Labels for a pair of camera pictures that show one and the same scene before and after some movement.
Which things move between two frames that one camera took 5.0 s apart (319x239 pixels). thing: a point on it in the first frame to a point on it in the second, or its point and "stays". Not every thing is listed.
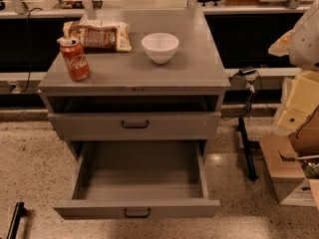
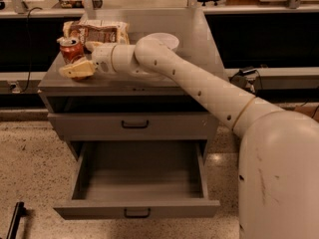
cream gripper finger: [281, 47] to [102, 62]
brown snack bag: [100, 35] stays
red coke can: [75, 59] stays
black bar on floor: [19, 212] stays
